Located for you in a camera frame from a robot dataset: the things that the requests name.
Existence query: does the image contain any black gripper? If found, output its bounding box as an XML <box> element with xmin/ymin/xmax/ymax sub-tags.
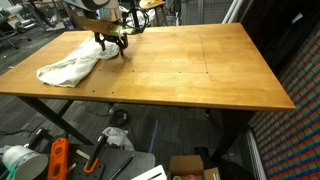
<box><xmin>94</xmin><ymin>32</ymin><xmax>128</xmax><ymax>56</ymax></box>

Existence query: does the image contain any white cloth towel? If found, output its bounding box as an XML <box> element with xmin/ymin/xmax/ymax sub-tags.
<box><xmin>36</xmin><ymin>37</ymin><xmax>120</xmax><ymax>88</ymax></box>

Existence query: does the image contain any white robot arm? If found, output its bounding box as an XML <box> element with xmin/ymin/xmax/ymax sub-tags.
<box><xmin>63</xmin><ymin>0</ymin><xmax>128</xmax><ymax>54</ymax></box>

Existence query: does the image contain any round wooden stool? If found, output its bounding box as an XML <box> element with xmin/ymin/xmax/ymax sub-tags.
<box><xmin>139</xmin><ymin>0</ymin><xmax>168</xmax><ymax>25</ymax></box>

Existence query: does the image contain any crumpled grey bag on floor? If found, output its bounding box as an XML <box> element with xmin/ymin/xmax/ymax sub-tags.
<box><xmin>102</xmin><ymin>127</ymin><xmax>135</xmax><ymax>151</ymax></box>

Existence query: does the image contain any black office chair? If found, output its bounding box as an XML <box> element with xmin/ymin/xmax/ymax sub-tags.
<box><xmin>0</xmin><ymin>5</ymin><xmax>31</xmax><ymax>49</ymax></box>

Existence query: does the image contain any black pegboard plate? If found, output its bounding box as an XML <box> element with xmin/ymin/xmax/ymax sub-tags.
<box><xmin>67</xmin><ymin>144</ymin><xmax>155</xmax><ymax>180</ymax></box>

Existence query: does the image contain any orange black clamp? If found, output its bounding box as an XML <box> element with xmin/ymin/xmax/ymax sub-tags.
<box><xmin>83</xmin><ymin>134</ymin><xmax>107</xmax><ymax>174</ymax></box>

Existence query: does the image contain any black pen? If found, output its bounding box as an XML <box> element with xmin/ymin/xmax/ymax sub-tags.
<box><xmin>108</xmin><ymin>154</ymin><xmax>135</xmax><ymax>180</ymax></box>

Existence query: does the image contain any orange spirit level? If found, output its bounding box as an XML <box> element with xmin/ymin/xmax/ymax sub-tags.
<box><xmin>47</xmin><ymin>138</ymin><xmax>68</xmax><ymax>180</ymax></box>

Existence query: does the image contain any cardboard box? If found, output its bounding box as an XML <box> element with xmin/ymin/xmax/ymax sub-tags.
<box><xmin>167</xmin><ymin>155</ymin><xmax>222</xmax><ymax>180</ymax></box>

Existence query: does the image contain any white paper cup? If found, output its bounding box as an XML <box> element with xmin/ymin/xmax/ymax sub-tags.
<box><xmin>2</xmin><ymin>145</ymin><xmax>49</xmax><ymax>180</ymax></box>

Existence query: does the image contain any black camera stand pole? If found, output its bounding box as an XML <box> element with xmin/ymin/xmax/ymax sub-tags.
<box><xmin>129</xmin><ymin>0</ymin><xmax>145</xmax><ymax>34</ymax></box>

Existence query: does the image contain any black cable coil on floor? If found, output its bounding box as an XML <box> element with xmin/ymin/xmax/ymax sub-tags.
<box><xmin>109</xmin><ymin>108</ymin><xmax>130</xmax><ymax>128</ymax></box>

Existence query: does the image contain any black table leg frame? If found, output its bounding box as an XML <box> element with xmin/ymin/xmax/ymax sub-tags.
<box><xmin>19</xmin><ymin>96</ymin><xmax>92</xmax><ymax>145</ymax></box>

